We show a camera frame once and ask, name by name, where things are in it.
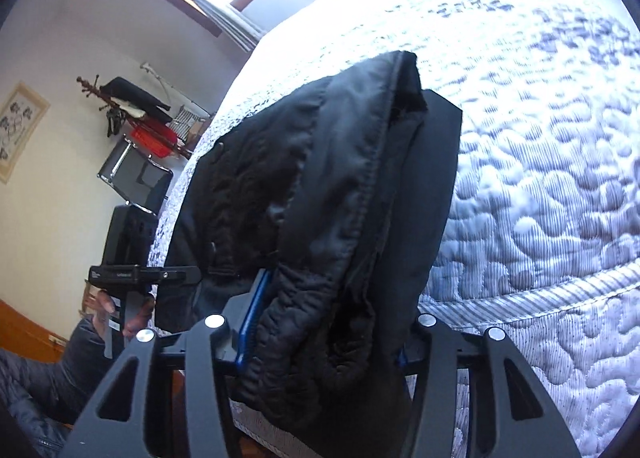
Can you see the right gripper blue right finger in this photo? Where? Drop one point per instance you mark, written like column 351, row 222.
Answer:
column 402, row 360

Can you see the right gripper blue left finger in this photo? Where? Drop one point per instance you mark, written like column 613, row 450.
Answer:
column 251, row 309

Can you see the black pants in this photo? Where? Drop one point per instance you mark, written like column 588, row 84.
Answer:
column 342, row 191

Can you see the person's left hand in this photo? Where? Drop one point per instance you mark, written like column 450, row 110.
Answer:
column 103, row 308

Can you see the black office chair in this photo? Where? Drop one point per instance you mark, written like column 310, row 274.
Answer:
column 135, row 176

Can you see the red hanging garment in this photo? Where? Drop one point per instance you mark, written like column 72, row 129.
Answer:
column 154, row 136

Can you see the wooden coat stand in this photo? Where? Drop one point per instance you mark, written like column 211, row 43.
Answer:
column 123, row 100

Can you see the quilted grey mattress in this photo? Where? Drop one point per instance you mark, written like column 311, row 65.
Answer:
column 543, row 234

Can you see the white wire rack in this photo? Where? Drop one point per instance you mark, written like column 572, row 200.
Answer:
column 187, row 123

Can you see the framed wall picture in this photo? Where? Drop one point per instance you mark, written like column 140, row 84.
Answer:
column 20, row 115

